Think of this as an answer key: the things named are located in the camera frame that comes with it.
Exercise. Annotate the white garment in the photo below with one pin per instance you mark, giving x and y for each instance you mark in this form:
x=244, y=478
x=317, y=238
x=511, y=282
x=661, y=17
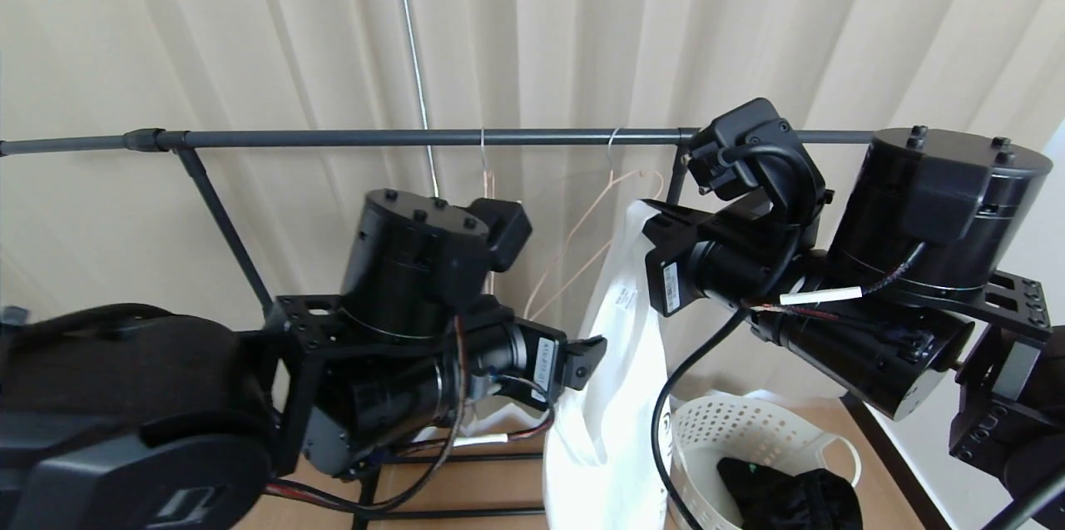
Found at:
x=607, y=430

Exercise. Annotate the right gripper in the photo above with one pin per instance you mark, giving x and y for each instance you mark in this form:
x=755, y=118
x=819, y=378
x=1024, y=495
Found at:
x=732, y=264

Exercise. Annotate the black garment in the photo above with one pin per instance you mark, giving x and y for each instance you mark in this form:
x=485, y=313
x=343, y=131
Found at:
x=799, y=501

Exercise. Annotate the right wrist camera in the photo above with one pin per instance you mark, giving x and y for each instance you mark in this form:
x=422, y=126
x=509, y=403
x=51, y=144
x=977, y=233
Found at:
x=749, y=147

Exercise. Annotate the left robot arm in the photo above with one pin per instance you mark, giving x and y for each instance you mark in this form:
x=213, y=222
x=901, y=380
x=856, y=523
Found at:
x=125, y=397

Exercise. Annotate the black clothes rack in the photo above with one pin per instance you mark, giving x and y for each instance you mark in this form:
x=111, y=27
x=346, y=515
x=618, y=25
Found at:
x=333, y=137

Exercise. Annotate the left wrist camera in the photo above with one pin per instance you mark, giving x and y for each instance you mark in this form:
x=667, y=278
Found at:
x=503, y=230

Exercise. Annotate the pink clothes hanger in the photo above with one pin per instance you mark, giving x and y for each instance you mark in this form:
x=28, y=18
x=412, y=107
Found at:
x=483, y=156
x=611, y=160

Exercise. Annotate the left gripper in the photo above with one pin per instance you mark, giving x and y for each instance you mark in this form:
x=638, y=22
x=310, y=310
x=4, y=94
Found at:
x=516, y=359

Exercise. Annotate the white laundry basket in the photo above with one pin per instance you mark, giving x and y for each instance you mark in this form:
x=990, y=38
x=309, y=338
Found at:
x=749, y=430

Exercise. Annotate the beige curtain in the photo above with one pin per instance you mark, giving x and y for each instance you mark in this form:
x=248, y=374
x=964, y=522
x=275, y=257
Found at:
x=250, y=14

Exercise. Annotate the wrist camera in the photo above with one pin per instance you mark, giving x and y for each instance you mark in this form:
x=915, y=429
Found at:
x=503, y=230
x=749, y=147

